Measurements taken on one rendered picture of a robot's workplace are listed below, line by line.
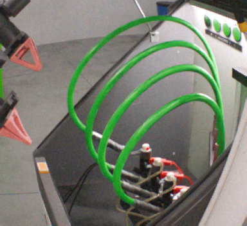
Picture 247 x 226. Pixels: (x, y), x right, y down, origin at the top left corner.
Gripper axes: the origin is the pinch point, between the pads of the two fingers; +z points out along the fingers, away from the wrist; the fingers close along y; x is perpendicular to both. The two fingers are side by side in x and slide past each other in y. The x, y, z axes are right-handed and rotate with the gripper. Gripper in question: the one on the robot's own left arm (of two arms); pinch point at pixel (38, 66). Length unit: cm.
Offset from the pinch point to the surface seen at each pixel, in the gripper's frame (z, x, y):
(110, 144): 24.7, 1.0, 2.9
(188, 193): 35.2, -3.7, -27.8
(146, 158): 33.6, -2.1, 5.0
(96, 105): 14.9, -3.4, -8.6
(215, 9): 22, -45, 12
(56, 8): -90, -56, 650
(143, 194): 34.8, 3.4, -10.7
